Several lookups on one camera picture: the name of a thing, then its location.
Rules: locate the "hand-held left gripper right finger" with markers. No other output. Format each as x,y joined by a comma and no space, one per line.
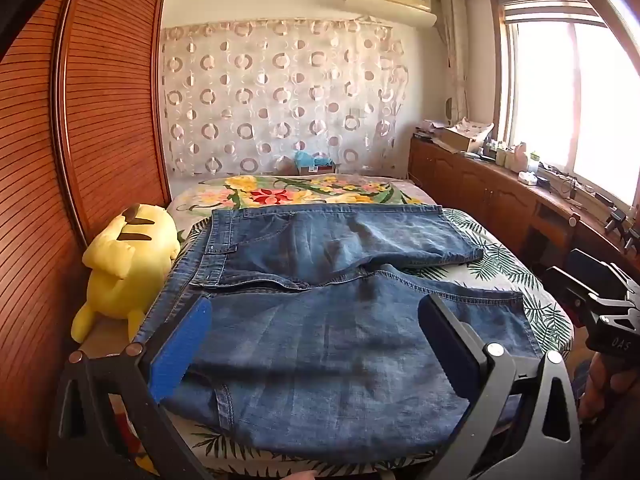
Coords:
440,340

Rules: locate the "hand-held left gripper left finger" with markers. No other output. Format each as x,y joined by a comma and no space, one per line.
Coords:
180,345

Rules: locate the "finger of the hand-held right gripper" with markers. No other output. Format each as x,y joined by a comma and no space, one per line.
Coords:
570,292
595,270

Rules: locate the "blue denim pants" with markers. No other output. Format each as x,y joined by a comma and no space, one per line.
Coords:
325,340

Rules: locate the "person's right hand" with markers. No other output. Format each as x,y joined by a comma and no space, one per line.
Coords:
610,385

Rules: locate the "yellow plush toy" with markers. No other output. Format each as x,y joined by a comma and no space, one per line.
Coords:
125,270

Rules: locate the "white tissue pack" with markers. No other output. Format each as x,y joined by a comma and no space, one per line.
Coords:
527,178

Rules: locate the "long wooden cabinet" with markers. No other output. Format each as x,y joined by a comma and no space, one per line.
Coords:
480,185

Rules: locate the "wooden framed window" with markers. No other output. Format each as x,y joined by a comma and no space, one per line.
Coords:
575,95

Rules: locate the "floral pillow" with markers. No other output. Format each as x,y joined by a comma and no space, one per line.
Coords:
280,192

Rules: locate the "floral printed paper bag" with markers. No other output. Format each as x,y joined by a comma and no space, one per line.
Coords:
475,125

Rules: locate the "open cardboard box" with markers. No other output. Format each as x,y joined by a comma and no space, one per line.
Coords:
457,140

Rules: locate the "tied window drape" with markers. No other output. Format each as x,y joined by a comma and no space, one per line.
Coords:
456,60

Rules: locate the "circle patterned sheer curtain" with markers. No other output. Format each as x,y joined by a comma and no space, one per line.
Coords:
280,95

